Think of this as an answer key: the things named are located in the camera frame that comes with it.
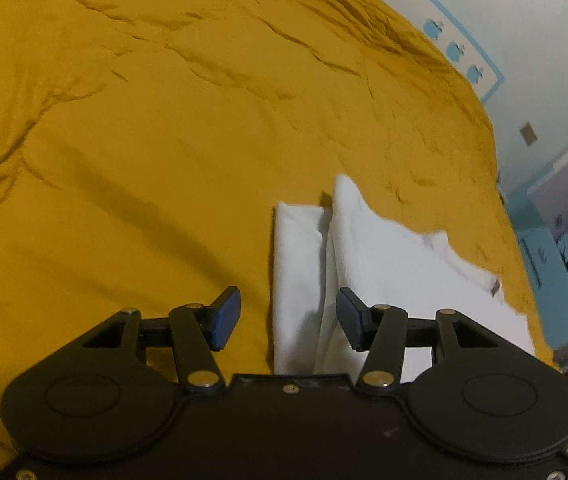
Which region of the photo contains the white and blue headboard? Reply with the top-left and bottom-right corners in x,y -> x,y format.
381,0 -> 506,105

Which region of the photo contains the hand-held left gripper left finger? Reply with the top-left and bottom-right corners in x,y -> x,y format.
81,287 -> 241,396

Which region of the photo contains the yellow bed blanket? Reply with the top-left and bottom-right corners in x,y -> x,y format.
0,0 -> 561,480

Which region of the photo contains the white long-sleeve sweatshirt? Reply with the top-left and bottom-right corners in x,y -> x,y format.
270,174 -> 538,376

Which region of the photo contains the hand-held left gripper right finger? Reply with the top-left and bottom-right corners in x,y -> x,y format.
336,287 -> 499,393

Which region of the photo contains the blue and white wardrobe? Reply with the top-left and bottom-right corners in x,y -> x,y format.
501,115 -> 568,351

